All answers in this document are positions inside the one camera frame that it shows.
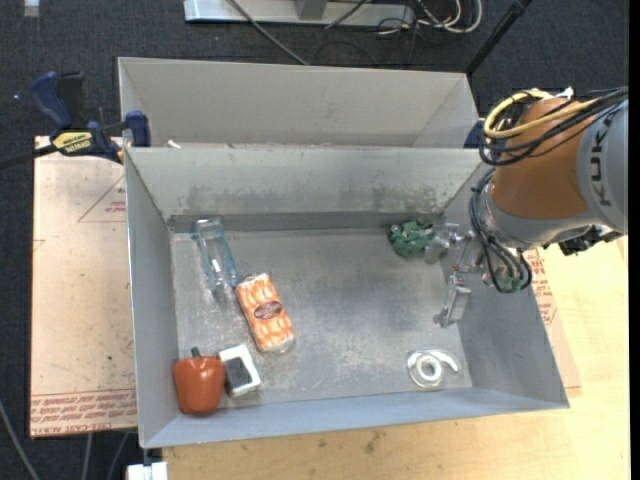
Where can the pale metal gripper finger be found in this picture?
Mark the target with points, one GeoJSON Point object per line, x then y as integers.
{"type": "Point", "coordinates": [456, 300]}
{"type": "Point", "coordinates": [447, 240]}

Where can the green toy animal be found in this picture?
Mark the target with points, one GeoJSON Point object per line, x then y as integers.
{"type": "Point", "coordinates": [411, 238]}

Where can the grey metal bin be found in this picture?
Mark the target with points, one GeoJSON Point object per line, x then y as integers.
{"type": "Point", "coordinates": [350, 308]}

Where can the orange and white packet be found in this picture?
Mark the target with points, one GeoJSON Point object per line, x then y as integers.
{"type": "Point", "coordinates": [265, 313]}

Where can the white box with grey sponge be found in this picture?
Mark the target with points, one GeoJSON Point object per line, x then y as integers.
{"type": "Point", "coordinates": [240, 370]}

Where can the clear glass bottle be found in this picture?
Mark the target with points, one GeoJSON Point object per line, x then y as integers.
{"type": "Point", "coordinates": [216, 255]}

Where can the orange toy bell pepper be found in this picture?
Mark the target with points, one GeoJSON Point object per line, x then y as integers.
{"type": "Point", "coordinates": [199, 383]}

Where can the brown cardboard board, red print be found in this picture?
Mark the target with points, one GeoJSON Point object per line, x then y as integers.
{"type": "Point", "coordinates": [80, 278]}

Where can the black cylinder on white bracket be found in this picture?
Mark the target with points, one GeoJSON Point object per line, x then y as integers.
{"type": "Point", "coordinates": [580, 243]}

